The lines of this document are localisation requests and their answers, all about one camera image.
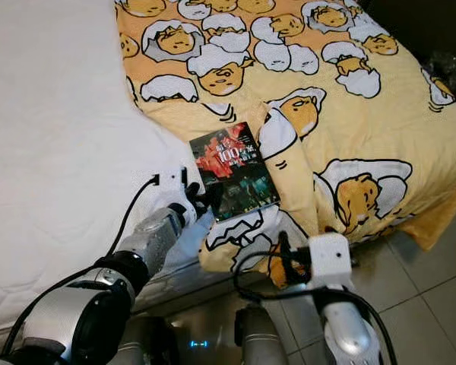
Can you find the dark red cover book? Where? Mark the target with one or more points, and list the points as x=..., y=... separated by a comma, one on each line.
x=232, y=171

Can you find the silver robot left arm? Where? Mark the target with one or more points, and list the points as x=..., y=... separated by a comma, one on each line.
x=156, y=236

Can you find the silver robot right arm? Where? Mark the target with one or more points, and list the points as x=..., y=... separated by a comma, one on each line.
x=346, y=334

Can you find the white quilted mattress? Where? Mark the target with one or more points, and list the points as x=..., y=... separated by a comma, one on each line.
x=53, y=114

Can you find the yellow cartoon print blanket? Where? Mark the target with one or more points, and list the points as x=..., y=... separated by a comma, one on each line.
x=365, y=122

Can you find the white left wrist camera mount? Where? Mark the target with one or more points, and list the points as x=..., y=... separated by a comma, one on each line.
x=171, y=186

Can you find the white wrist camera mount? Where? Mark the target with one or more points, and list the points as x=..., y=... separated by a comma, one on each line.
x=171, y=186
x=330, y=258

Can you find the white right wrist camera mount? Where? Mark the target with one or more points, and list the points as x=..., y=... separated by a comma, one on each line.
x=330, y=258

